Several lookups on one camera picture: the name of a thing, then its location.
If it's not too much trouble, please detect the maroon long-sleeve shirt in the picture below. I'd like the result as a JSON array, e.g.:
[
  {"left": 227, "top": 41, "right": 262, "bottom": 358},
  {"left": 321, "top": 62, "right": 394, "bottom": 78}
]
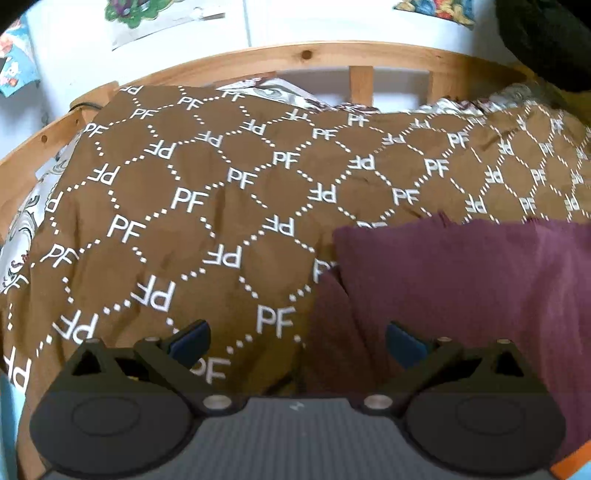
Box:
[{"left": 301, "top": 214, "right": 590, "bottom": 457}]

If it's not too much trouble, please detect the brown PF patterned quilt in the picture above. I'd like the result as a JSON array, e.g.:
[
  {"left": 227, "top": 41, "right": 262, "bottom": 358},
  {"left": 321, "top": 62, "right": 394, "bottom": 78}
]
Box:
[{"left": 1, "top": 85, "right": 590, "bottom": 479}]

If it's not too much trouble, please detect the blue anime poster far left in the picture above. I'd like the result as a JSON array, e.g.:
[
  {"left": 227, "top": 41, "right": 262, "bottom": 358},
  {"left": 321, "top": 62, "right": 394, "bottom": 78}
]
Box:
[{"left": 1, "top": 15, "right": 40, "bottom": 98}]

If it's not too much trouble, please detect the black puffy jacket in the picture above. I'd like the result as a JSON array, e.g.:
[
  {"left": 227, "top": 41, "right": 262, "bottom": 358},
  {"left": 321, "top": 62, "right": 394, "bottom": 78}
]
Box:
[{"left": 495, "top": 0, "right": 590, "bottom": 93}]

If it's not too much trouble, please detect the wooden bed frame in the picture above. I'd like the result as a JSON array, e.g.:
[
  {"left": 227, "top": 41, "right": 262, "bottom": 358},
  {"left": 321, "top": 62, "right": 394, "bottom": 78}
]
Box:
[{"left": 1, "top": 41, "right": 527, "bottom": 232}]

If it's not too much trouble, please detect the anime boy wall poster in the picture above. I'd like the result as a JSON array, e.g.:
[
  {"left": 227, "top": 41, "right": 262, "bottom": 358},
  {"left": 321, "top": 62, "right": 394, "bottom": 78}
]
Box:
[{"left": 104, "top": 0, "right": 226, "bottom": 50}]

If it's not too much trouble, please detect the colourful landscape wall poster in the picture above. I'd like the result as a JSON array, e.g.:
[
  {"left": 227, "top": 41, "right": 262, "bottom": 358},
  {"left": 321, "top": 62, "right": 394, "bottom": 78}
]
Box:
[{"left": 394, "top": 0, "right": 476, "bottom": 29}]

